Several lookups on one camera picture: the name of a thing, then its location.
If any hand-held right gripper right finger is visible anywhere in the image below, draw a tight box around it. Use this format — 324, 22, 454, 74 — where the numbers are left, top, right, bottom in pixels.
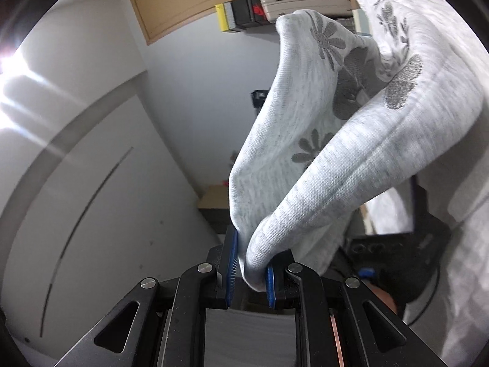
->
267, 250, 447, 367

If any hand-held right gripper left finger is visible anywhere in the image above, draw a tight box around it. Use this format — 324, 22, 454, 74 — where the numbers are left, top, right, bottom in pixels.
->
55, 225, 240, 367

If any light grey sweatshirt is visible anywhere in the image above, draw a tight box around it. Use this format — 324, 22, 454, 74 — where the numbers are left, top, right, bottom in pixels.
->
228, 0, 489, 367

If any person's left hand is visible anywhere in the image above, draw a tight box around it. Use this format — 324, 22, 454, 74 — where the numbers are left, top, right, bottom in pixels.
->
372, 286, 400, 314

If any dark wardrobe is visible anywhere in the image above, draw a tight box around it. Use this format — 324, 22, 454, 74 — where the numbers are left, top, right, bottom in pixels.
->
199, 208, 232, 235

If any tan cardboard sheet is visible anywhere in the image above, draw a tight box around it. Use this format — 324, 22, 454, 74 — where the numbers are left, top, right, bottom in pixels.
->
199, 185, 230, 210

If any black carton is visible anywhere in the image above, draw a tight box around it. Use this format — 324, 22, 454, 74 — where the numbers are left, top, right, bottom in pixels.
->
250, 90, 270, 109

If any red black shoe box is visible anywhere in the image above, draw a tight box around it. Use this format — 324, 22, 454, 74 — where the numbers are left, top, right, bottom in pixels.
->
250, 0, 268, 24

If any wooden door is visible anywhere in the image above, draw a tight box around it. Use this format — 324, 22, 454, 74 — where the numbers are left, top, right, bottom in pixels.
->
127, 0, 344, 46

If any white upright suitcase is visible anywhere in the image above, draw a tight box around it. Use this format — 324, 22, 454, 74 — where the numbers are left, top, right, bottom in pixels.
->
259, 0, 352, 23

